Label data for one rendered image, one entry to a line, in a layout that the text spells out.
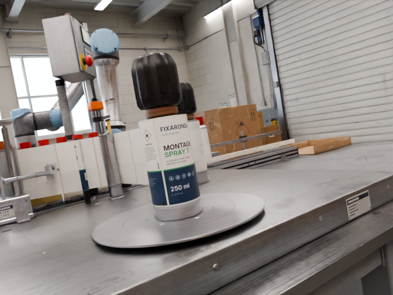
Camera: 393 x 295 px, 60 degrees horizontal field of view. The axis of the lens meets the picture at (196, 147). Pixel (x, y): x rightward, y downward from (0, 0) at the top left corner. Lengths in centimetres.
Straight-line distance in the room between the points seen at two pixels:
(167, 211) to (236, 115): 121
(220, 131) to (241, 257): 122
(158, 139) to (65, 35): 74
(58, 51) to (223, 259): 95
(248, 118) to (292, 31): 429
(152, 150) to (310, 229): 29
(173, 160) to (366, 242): 32
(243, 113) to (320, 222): 125
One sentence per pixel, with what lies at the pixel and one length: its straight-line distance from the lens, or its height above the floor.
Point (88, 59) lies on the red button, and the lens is 122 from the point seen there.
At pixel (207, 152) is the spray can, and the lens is 136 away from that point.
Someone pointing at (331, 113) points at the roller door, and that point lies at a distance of 561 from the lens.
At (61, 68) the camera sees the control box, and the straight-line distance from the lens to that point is 123.
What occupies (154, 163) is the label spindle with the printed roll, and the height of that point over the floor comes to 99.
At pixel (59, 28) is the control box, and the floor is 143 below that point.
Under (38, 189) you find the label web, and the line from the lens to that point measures 108.
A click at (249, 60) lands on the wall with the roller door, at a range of 679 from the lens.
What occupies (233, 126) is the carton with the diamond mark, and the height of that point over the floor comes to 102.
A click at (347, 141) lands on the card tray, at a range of 189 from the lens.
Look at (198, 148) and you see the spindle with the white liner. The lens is 98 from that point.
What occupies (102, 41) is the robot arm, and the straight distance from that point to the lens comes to 151.
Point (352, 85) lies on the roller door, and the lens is 542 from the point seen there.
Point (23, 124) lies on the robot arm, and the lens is 149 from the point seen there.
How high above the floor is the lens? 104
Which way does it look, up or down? 3 degrees down
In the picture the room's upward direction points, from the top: 10 degrees counter-clockwise
